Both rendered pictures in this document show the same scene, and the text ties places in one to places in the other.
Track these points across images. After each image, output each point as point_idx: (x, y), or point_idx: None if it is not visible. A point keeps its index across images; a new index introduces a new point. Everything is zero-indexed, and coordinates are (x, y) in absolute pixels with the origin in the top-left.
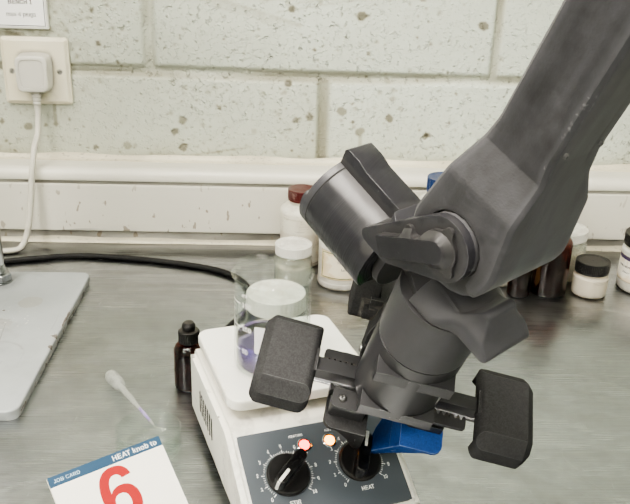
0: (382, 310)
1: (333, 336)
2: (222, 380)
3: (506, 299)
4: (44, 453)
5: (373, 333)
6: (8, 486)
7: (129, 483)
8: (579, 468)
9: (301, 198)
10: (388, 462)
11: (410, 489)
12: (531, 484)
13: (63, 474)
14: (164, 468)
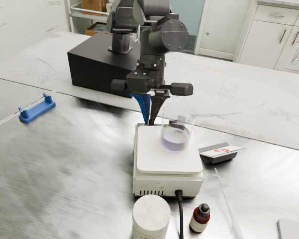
0: (157, 66)
1: (142, 151)
2: (194, 137)
3: (146, 26)
4: (255, 192)
5: (163, 63)
6: (261, 179)
7: (219, 151)
8: (70, 135)
9: (188, 35)
10: (141, 125)
11: (137, 123)
12: (90, 134)
13: (241, 149)
14: (209, 154)
